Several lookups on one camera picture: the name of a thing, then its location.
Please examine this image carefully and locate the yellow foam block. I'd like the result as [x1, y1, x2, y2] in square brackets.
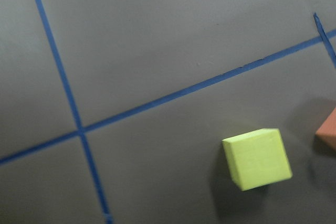
[222, 129, 292, 191]

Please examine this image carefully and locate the orange foam block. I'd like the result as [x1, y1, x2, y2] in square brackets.
[316, 109, 335, 150]

